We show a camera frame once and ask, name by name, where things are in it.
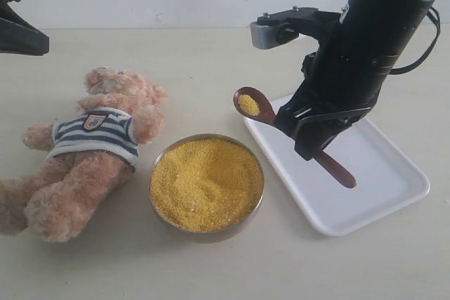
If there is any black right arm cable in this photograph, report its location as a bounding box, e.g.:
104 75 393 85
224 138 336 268
388 6 442 76

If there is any dark red wooden spoon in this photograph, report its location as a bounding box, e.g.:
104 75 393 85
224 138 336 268
233 86 356 188

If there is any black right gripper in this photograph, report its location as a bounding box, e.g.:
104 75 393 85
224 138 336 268
275 43 394 160

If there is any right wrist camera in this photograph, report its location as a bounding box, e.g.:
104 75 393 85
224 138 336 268
250 6 340 50

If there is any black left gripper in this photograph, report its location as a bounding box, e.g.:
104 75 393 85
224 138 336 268
1 0 49 56

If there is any pink teddy bear striped shirt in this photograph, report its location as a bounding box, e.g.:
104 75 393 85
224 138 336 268
1 67 167 242

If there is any metal bowl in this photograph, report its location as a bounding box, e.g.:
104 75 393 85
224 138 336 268
148 133 266 244

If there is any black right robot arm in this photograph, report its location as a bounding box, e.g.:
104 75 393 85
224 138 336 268
276 0 435 160

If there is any white rectangular plastic tray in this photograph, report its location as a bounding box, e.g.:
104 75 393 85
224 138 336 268
243 117 430 237

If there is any yellow millet grain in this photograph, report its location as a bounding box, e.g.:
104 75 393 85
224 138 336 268
150 134 264 234

